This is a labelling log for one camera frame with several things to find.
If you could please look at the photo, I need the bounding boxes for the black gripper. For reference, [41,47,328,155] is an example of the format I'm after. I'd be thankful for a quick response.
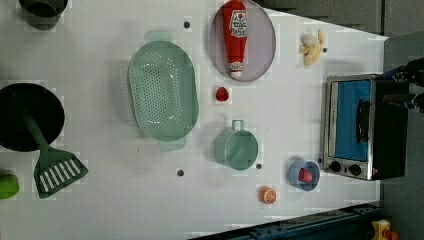
[383,58,424,113]

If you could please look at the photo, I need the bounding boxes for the red ketchup bottle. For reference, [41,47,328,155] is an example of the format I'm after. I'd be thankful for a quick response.
[222,0,248,79]

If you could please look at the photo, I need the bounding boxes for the red toy strawberry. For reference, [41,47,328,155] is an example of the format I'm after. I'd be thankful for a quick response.
[298,168,313,183]

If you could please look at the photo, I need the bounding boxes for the grey round plate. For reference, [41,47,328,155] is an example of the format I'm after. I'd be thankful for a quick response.
[209,0,276,82]

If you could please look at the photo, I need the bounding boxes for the yellow red toy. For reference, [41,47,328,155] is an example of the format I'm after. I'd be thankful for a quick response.
[371,219,399,240]

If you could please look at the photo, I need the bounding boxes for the lime green toy pepper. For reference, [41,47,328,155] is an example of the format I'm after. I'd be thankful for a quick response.
[0,174,19,200]

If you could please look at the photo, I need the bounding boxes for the blue bowl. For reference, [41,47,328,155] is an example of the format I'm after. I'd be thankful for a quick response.
[289,160,320,192]

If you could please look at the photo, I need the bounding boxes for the green oval colander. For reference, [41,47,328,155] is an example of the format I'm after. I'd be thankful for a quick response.
[127,30,199,152]

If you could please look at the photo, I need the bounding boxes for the blue metal table frame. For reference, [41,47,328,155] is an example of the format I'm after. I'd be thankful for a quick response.
[192,204,382,240]

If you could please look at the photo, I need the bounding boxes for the dark green slotted spatula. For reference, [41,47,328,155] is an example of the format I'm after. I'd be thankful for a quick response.
[22,113,89,199]

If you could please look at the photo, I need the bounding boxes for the green cup with handle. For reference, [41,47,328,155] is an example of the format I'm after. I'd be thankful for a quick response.
[214,119,259,171]

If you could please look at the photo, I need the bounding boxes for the dark grey cup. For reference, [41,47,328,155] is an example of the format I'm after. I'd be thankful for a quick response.
[18,0,69,30]

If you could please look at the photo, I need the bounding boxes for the small red toy fruit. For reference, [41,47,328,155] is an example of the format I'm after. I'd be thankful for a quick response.
[215,87,229,102]

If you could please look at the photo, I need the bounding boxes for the orange slice toy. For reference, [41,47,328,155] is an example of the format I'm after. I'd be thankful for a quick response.
[259,186,277,204]

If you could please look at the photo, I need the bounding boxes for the peeled toy banana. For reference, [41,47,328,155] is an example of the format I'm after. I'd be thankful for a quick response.
[300,29,324,66]

